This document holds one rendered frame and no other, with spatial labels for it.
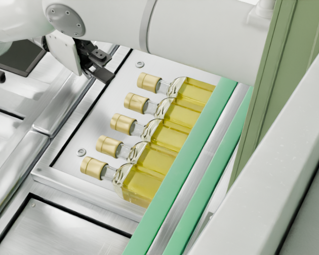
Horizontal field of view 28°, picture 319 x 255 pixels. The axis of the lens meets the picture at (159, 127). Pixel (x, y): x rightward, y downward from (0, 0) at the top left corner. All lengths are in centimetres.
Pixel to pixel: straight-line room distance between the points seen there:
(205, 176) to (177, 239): 12
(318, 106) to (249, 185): 12
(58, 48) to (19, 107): 21
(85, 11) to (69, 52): 58
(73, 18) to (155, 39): 11
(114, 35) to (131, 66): 74
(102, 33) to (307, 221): 45
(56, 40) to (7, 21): 48
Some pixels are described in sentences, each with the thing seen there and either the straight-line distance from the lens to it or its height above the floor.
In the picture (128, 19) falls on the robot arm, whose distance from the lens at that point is 78.
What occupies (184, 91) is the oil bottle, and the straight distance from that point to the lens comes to 127.
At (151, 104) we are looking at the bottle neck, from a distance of 127.
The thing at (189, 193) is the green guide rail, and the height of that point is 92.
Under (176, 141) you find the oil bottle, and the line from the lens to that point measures 119.
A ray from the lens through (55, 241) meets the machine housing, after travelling 133.
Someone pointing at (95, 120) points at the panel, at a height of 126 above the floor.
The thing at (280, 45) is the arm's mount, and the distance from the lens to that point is 62.
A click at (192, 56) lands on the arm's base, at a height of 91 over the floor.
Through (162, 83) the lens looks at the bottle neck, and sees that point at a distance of 130.
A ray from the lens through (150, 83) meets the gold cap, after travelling 131.
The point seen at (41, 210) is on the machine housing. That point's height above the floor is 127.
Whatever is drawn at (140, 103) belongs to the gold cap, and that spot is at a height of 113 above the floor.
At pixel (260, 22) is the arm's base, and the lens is 74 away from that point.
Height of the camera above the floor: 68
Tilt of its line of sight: 18 degrees up
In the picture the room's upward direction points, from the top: 71 degrees counter-clockwise
